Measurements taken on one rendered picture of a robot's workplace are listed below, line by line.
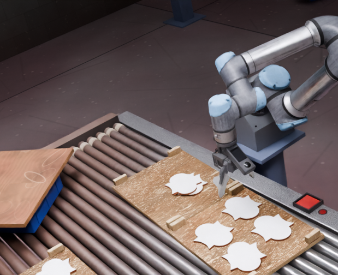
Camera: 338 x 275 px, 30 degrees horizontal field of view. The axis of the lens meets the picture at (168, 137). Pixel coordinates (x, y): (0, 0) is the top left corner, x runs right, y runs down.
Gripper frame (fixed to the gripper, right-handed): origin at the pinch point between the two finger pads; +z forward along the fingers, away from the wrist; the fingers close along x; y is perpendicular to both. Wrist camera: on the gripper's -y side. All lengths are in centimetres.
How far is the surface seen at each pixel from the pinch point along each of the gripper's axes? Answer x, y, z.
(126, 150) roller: 6, 74, 11
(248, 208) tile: -1.0, -2.3, 8.1
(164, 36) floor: -200, 385, 103
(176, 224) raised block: 22.4, 8.6, 6.8
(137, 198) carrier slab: 22.6, 35.7, 9.0
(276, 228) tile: -0.3, -17.5, 8.1
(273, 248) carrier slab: 6.5, -23.5, 8.9
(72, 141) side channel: 20, 100, 9
